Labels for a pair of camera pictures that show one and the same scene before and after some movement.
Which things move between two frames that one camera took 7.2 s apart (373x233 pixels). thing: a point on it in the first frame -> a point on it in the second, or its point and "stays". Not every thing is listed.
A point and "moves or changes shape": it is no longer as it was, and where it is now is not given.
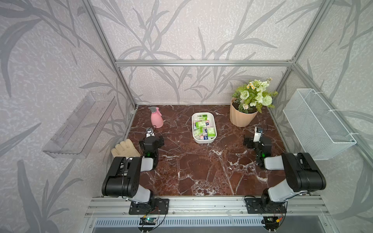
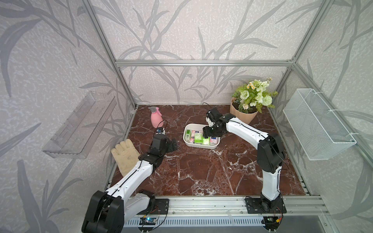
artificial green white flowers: x=253 y=94 stays
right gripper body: x=252 y=145 -> x=211 y=131
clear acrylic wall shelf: x=77 y=135 stays
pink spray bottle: x=156 y=119 stays
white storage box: x=211 y=116 moves or changes shape
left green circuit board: x=147 y=221 stays
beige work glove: x=125 y=149 stays
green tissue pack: x=211 y=132 moves or changes shape
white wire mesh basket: x=323 y=132 stays
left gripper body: x=158 y=143 -> x=168 y=148
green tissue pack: x=200 y=124 -> x=198 y=138
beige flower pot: x=239 y=119 stays
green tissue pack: x=202 y=117 -> x=188 y=136
